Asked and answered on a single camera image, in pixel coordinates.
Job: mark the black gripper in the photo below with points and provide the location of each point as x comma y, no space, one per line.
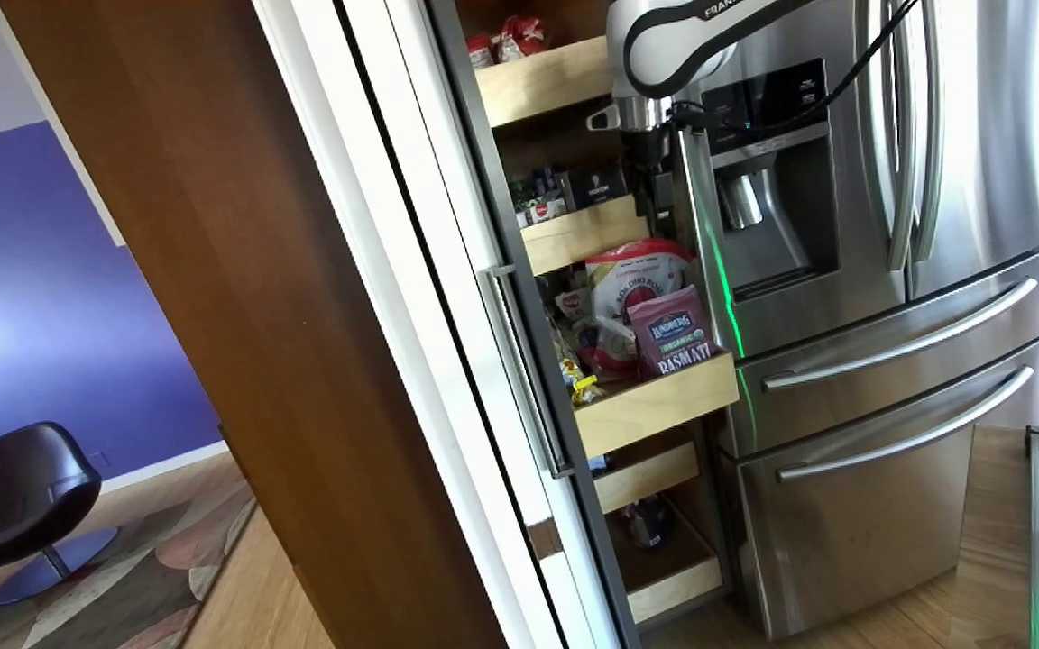
670,140

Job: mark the white and red packet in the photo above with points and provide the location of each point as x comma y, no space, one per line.
639,272

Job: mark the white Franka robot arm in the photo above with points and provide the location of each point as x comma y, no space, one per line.
686,38

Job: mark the wooden pantry shelf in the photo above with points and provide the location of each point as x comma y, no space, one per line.
587,237
651,474
543,82
678,594

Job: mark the maroon packet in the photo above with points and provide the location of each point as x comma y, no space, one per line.
670,330

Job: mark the pulled out wooden shelf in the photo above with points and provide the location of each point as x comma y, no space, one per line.
657,406

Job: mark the fridge water dispenser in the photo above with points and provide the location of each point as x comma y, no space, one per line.
773,181

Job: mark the dark cans group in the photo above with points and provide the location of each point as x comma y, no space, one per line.
567,192

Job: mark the red and white snack bags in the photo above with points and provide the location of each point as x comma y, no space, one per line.
514,38

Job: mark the stainless steel refrigerator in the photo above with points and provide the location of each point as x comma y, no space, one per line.
905,362

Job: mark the open pantry cabinet door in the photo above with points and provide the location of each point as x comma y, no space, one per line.
245,301

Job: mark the patterned floor rug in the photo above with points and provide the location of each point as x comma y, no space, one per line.
99,588

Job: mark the black swivel chair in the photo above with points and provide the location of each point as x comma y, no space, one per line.
19,491

